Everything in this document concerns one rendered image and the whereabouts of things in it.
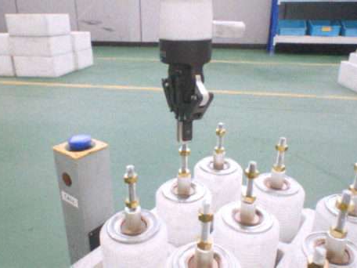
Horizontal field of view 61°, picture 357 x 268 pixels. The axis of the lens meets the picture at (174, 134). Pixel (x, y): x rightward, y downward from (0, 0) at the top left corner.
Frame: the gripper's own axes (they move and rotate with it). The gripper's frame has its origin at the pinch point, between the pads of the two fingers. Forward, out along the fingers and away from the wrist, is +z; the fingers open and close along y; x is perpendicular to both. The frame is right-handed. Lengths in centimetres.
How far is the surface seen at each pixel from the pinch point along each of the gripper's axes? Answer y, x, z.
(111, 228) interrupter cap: 4.9, -13.8, 10.5
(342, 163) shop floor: -27, 83, 36
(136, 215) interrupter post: 6.5, -10.6, 8.3
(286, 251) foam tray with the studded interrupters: 13.2, 11.6, 17.9
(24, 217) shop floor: -42, -28, 36
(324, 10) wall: -319, 409, -21
